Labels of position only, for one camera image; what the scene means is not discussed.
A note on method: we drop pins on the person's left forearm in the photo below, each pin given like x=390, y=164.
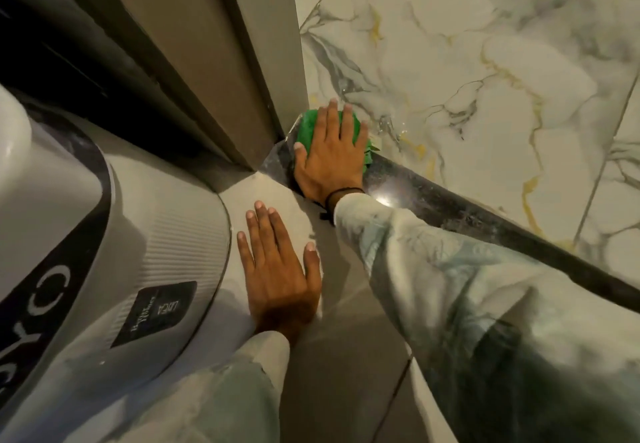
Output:
x=220, y=392

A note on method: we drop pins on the person's right hand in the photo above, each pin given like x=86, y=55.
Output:
x=330, y=167

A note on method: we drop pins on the grey door frame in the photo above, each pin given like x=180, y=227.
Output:
x=190, y=47

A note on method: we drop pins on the person's left middle finger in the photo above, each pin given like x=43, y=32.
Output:
x=267, y=232

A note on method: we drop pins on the dark glossy skirting board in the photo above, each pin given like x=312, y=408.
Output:
x=480, y=217

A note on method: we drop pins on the white round appliance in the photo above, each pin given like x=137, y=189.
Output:
x=100, y=267

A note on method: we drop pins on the person's right middle finger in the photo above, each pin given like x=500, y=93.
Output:
x=333, y=120

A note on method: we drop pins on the person's right forearm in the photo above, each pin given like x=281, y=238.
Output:
x=475, y=317

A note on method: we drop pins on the black wrist band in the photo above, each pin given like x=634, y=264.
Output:
x=345, y=191

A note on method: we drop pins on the person's left hand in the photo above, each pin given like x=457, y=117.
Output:
x=277, y=292

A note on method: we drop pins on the person's right thumb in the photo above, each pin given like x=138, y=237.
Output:
x=301, y=160

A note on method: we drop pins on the person's left little finger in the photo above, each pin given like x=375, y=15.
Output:
x=246, y=257

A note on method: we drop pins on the person's left thumb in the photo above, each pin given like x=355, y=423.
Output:
x=313, y=270

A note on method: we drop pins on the person's right little finger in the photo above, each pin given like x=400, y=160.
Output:
x=361, y=137

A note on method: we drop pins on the green cleaning cloth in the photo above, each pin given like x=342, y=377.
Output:
x=306, y=130

